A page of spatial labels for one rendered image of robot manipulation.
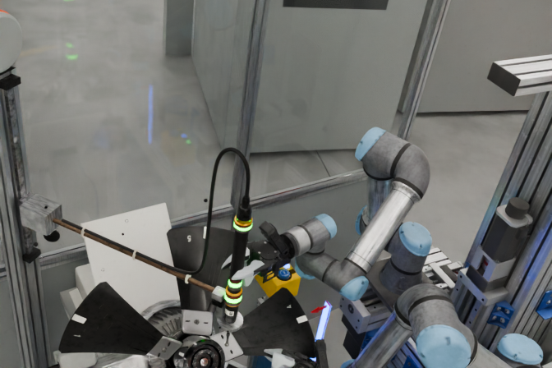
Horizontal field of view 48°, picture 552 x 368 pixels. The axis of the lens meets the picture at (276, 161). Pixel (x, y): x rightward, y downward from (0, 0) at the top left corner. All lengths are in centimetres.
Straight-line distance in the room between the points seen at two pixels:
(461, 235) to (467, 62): 172
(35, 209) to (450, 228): 308
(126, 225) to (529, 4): 427
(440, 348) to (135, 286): 90
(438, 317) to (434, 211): 294
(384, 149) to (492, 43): 375
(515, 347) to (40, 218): 138
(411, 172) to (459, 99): 387
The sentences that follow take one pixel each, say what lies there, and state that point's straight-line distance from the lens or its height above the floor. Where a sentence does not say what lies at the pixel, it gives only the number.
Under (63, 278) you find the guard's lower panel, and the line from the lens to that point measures 239.
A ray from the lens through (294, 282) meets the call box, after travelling 215.
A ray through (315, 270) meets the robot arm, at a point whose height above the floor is 138.
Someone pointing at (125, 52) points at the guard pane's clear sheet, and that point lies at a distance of 194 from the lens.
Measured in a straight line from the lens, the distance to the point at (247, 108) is 223.
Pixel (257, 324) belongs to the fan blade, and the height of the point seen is 119.
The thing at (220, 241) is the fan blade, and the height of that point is 142.
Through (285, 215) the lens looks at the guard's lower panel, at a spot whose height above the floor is 87.
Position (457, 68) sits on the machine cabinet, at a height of 48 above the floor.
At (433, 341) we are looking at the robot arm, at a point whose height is 149.
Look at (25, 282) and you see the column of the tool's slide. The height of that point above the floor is 108.
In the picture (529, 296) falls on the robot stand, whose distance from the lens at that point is 208.
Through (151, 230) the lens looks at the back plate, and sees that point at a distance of 192.
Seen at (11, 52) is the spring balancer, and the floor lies 185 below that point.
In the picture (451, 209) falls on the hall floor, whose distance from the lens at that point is 454.
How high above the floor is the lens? 259
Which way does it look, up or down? 35 degrees down
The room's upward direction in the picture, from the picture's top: 9 degrees clockwise
